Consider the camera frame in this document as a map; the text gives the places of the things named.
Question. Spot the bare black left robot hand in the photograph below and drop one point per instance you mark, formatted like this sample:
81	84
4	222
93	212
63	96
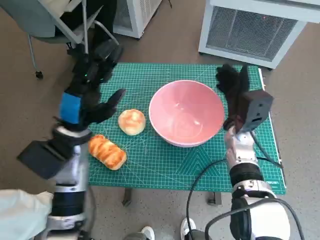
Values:
87	105

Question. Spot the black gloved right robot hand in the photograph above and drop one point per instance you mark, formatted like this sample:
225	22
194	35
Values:
233	95

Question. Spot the round bread bun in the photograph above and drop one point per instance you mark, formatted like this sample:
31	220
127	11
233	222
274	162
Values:
131	122

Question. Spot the pink bowl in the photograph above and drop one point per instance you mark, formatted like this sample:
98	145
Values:
185	107

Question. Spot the long braided bread loaf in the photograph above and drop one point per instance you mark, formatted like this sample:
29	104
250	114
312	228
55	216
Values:
107	152

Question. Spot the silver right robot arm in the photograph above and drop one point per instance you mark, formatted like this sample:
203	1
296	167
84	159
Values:
240	150

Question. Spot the large white mesh-front appliance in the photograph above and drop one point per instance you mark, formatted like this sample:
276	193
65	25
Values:
220	25

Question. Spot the seated person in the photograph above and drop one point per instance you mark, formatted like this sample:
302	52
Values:
105	15

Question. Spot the grey chair with metal legs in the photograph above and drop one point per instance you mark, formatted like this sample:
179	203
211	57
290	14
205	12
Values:
37	20

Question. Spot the green cutting mat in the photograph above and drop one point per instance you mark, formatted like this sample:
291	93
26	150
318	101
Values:
162	170

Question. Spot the black table leg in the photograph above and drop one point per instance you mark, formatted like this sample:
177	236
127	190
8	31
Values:
128	197
215	198

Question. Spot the small white grille appliance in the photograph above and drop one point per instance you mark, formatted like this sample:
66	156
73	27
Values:
140	15

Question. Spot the person in white clothing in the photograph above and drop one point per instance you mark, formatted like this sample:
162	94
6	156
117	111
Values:
22	215

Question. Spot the white shoe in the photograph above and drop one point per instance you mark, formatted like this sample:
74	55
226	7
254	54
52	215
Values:
148	232
188	225

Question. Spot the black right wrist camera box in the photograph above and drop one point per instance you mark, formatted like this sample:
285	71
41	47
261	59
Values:
257	110

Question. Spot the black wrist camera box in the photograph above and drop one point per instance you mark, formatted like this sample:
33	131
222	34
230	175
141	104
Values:
257	110
42	157

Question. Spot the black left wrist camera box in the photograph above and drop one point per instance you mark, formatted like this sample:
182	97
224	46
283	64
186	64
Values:
42	157

